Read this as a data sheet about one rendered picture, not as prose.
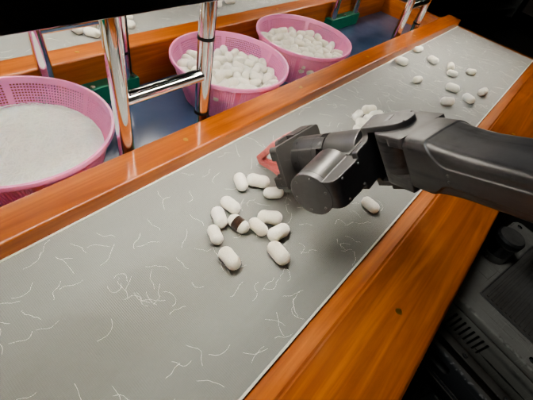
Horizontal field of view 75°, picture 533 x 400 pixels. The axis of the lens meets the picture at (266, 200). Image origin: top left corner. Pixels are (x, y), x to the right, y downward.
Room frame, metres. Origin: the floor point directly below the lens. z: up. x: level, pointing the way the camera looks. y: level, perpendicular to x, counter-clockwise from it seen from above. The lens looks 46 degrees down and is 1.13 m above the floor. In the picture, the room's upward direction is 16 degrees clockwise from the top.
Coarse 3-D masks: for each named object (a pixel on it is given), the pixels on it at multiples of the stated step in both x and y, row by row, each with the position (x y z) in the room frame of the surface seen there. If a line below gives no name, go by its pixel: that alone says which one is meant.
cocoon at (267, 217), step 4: (260, 212) 0.33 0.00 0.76; (264, 212) 0.33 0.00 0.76; (268, 212) 0.33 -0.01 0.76; (272, 212) 0.33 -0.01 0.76; (276, 212) 0.34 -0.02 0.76; (260, 216) 0.32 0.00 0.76; (264, 216) 0.32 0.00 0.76; (268, 216) 0.33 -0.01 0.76; (272, 216) 0.33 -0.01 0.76; (276, 216) 0.33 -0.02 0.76; (280, 216) 0.33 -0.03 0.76; (260, 220) 0.32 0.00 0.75; (264, 220) 0.32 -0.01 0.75; (268, 220) 0.32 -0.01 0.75; (272, 220) 0.32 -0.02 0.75; (276, 220) 0.33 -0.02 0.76; (280, 220) 0.33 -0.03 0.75; (272, 224) 0.32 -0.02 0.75; (276, 224) 0.32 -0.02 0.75
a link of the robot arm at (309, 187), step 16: (400, 112) 0.37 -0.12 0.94; (368, 128) 0.35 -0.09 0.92; (384, 128) 0.34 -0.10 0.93; (400, 128) 0.34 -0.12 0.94; (368, 144) 0.34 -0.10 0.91; (320, 160) 0.32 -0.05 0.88; (336, 160) 0.32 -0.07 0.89; (352, 160) 0.32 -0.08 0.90; (368, 160) 0.33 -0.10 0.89; (304, 176) 0.29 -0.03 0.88; (320, 176) 0.29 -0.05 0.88; (336, 176) 0.29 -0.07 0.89; (352, 176) 0.30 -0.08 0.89; (368, 176) 0.32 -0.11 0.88; (384, 176) 0.34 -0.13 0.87; (304, 192) 0.29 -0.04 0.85; (320, 192) 0.28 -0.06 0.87; (336, 192) 0.28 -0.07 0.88; (352, 192) 0.29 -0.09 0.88; (320, 208) 0.28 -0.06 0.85; (336, 208) 0.27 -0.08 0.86
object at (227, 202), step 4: (224, 196) 0.34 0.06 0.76; (228, 196) 0.34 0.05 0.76; (220, 200) 0.33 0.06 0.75; (224, 200) 0.33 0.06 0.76; (228, 200) 0.33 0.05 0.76; (232, 200) 0.34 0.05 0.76; (220, 204) 0.33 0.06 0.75; (224, 204) 0.33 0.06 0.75; (228, 204) 0.33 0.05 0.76; (232, 204) 0.33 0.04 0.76; (236, 204) 0.33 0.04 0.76; (224, 208) 0.33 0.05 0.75; (228, 208) 0.32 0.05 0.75; (232, 208) 0.32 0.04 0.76; (236, 208) 0.33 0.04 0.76; (240, 208) 0.33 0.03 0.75; (232, 212) 0.32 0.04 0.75; (236, 212) 0.32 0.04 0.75
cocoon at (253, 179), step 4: (248, 176) 0.39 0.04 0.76; (252, 176) 0.39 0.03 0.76; (256, 176) 0.40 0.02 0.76; (260, 176) 0.40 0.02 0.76; (264, 176) 0.40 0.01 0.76; (248, 180) 0.39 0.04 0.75; (252, 180) 0.39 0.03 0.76; (256, 180) 0.39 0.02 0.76; (260, 180) 0.39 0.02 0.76; (264, 180) 0.39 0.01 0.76; (268, 180) 0.40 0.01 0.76; (248, 184) 0.39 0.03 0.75; (252, 184) 0.39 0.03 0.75; (256, 184) 0.39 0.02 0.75; (260, 184) 0.39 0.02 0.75; (264, 184) 0.39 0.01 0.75; (268, 184) 0.39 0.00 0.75
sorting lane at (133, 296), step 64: (384, 64) 1.00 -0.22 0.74; (512, 64) 1.31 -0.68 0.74; (320, 128) 0.61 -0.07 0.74; (192, 192) 0.35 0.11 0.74; (256, 192) 0.38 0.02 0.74; (384, 192) 0.47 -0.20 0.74; (64, 256) 0.19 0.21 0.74; (128, 256) 0.21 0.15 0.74; (192, 256) 0.24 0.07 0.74; (256, 256) 0.27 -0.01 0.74; (320, 256) 0.30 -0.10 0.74; (0, 320) 0.11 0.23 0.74; (64, 320) 0.12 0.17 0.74; (128, 320) 0.14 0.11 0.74; (192, 320) 0.16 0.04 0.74; (256, 320) 0.18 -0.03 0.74; (0, 384) 0.05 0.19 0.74; (64, 384) 0.07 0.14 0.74; (128, 384) 0.08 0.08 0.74; (192, 384) 0.10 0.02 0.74
